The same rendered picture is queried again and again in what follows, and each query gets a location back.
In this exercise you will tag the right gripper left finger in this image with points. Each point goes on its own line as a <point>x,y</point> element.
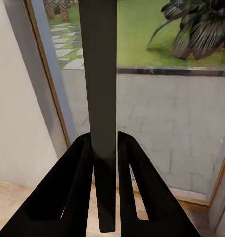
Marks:
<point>59,205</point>

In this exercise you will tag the fixed window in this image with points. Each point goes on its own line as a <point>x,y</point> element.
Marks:
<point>170,86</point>

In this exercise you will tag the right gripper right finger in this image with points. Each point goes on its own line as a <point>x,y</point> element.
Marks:
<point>166,217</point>

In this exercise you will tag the poster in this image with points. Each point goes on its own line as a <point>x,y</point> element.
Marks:
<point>98,21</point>

